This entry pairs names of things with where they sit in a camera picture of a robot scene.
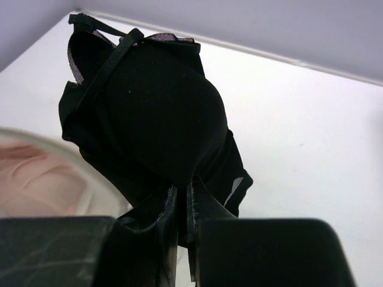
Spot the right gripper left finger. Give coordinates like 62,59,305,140
0,184,180,287

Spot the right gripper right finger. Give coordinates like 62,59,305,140
186,179,357,287

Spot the pink bra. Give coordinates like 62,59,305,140
1,142,87,218

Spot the black bra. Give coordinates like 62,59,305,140
58,12,254,218

